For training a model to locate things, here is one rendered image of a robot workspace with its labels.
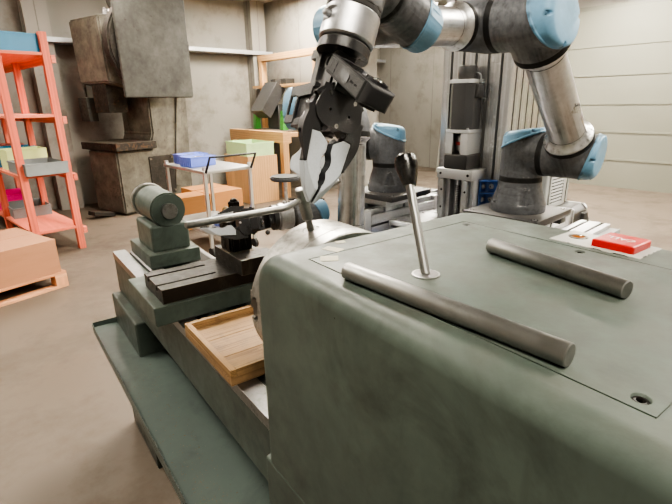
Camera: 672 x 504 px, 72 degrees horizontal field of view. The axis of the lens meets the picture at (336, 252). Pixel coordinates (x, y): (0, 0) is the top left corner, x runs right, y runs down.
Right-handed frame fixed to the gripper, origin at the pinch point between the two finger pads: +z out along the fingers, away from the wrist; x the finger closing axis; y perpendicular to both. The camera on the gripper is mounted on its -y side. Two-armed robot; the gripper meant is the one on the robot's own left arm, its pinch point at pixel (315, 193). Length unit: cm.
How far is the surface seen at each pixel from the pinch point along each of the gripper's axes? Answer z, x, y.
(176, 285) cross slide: 30, -12, 81
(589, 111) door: -307, -732, 391
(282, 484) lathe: 49, -15, 11
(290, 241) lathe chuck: 8.1, -12.9, 25.5
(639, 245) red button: -4.8, -41.4, -22.5
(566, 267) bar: 1.4, -23.7, -22.4
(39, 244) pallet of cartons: 72, 3, 388
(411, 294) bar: 8.8, -4.2, -17.3
